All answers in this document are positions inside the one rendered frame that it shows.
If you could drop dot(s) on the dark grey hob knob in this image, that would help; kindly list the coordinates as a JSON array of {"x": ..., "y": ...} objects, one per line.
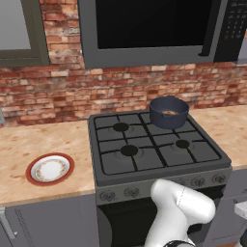
[
  {"x": 219, "y": 178},
  {"x": 131, "y": 192},
  {"x": 198, "y": 181},
  {"x": 107, "y": 195}
]

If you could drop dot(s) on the red rimmed white plate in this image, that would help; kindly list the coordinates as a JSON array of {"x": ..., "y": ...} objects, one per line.
[{"x": 50, "y": 169}]

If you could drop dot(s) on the grey glass wall cupboard door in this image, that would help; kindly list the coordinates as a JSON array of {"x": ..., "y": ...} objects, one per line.
[{"x": 19, "y": 29}]

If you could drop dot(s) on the dark grey gas hob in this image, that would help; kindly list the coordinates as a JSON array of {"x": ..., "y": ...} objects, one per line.
[{"x": 144, "y": 151}]

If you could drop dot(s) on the brown food piece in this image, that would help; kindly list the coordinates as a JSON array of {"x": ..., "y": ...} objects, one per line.
[{"x": 169, "y": 112}]

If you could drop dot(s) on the grey base cupboard front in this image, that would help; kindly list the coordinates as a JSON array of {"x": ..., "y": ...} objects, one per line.
[{"x": 230, "y": 205}]

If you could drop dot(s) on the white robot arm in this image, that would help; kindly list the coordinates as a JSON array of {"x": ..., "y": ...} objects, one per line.
[{"x": 180, "y": 209}]

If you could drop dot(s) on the black oven door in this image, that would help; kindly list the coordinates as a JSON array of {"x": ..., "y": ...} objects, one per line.
[{"x": 125, "y": 225}]

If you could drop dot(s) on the grey microwave oven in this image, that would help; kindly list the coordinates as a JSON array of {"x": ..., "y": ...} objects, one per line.
[{"x": 154, "y": 29}]

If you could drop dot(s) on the grey base cupboard door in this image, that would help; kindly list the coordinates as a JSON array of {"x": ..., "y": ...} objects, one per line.
[{"x": 54, "y": 225}]

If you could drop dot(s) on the grey wall cupboard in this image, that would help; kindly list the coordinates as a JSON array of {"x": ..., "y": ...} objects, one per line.
[{"x": 242, "y": 46}]

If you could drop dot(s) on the dark blue cooking pot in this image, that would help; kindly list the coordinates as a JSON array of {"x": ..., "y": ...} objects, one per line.
[{"x": 169, "y": 119}]

